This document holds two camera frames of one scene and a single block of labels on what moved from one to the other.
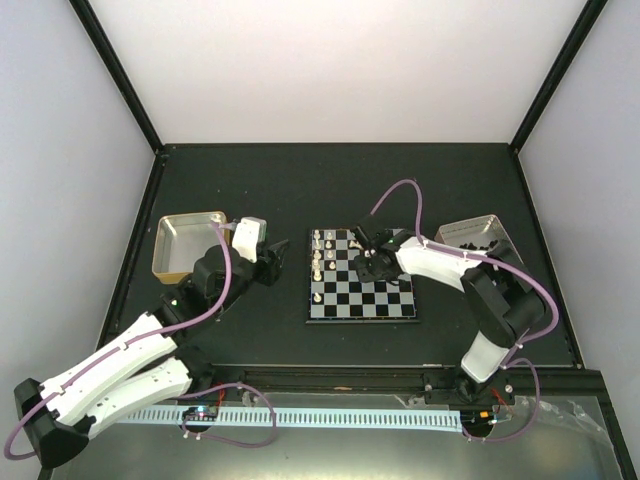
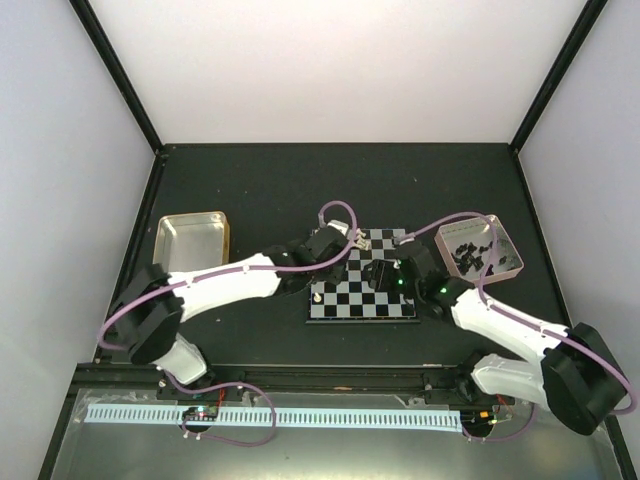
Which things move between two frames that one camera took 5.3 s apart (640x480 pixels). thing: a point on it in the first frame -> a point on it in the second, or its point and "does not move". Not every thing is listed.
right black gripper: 365,276 -> 379,279
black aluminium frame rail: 517,387 does not move
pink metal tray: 476,233 does not move
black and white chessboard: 336,293 does not move
